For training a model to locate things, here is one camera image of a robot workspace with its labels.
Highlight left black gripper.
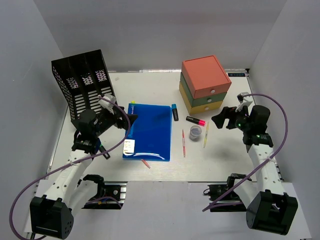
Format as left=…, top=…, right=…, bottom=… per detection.
left=93, top=105, right=138, bottom=137

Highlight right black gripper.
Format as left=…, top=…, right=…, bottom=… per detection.
left=211, top=103, right=253, bottom=132

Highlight green drawer box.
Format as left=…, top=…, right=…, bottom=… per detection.
left=179, top=73, right=227, bottom=108

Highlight small clear glitter jar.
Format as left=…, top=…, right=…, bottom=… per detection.
left=189, top=125, right=202, bottom=141

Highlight blue plastic folder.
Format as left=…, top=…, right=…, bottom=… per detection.
left=122, top=103, right=172, bottom=162

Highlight salmon top drawer box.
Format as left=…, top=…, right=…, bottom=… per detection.
left=181, top=55, right=232, bottom=99

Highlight blue cap black highlighter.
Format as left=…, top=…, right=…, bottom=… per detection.
left=171, top=104, right=179, bottom=122

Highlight green cap black highlighter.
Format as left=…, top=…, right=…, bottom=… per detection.
left=99, top=144, right=111, bottom=160

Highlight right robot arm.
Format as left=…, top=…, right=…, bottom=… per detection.
left=203, top=105, right=298, bottom=236

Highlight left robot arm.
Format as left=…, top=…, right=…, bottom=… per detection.
left=29, top=107, right=138, bottom=240

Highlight yellow bottom drawer box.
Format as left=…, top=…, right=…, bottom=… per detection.
left=179, top=83, right=223, bottom=115

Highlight pink cap black highlighter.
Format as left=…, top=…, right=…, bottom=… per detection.
left=185, top=116, right=206, bottom=127

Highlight yellow thin pen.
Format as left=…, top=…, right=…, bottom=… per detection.
left=203, top=122, right=210, bottom=148

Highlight pink thin pen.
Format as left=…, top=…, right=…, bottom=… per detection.
left=181, top=129, right=186, bottom=158

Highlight orange thin pen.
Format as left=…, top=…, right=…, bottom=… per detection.
left=141, top=159, right=151, bottom=169

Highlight black mesh file organizer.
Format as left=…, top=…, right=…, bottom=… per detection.
left=51, top=49, right=116, bottom=121

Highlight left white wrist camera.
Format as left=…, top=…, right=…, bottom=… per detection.
left=98, top=93, right=117, bottom=112

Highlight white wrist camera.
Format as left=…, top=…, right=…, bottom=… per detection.
left=235, top=92, right=254, bottom=112
left=98, top=93, right=117, bottom=112

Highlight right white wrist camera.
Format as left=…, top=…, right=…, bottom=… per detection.
left=235, top=92, right=254, bottom=112

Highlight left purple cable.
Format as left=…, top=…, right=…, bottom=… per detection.
left=9, top=96, right=131, bottom=238

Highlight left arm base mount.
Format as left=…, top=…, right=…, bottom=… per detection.
left=77, top=174, right=127, bottom=210

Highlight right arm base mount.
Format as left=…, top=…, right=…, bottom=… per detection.
left=203, top=173, right=258, bottom=213

